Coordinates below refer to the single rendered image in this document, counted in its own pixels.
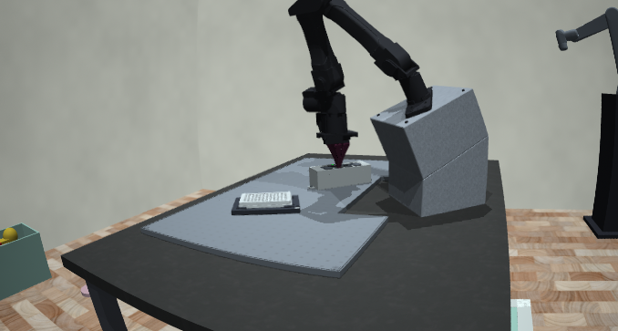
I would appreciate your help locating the white control panel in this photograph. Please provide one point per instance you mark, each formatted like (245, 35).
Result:
(328, 176)

